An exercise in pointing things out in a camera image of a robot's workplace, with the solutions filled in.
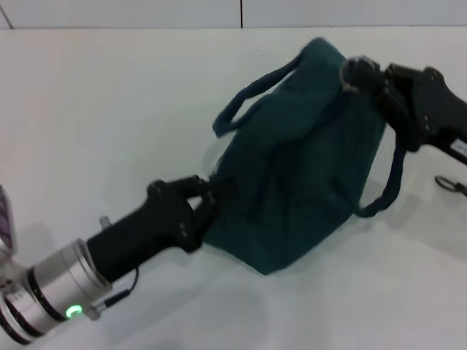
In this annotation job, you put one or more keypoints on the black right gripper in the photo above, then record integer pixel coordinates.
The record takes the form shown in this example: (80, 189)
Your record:
(430, 105)

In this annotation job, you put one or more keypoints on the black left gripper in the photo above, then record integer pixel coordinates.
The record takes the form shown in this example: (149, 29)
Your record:
(146, 229)

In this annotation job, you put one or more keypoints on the dark teal insulated lunch bag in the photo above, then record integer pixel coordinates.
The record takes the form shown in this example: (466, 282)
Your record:
(292, 164)

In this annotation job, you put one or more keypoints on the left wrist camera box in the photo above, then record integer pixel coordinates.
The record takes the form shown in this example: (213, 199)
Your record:
(7, 226)

